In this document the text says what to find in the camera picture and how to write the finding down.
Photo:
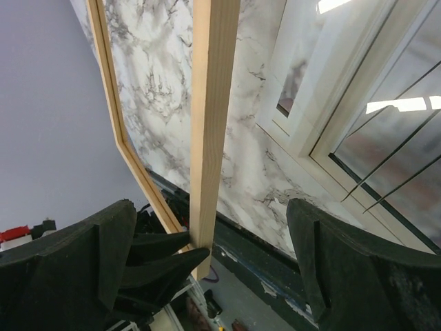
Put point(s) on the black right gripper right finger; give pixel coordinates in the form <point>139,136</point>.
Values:
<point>355,280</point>

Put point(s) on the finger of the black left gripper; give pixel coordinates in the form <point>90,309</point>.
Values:
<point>158,245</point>
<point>153,285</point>

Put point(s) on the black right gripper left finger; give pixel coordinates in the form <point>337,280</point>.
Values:
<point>68,280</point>

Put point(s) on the photo print with window scene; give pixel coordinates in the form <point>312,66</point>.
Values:
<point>353,98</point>

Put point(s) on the light wooden picture frame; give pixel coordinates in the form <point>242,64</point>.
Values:
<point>215,26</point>

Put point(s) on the black table edge rail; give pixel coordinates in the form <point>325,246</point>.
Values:
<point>270,274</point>

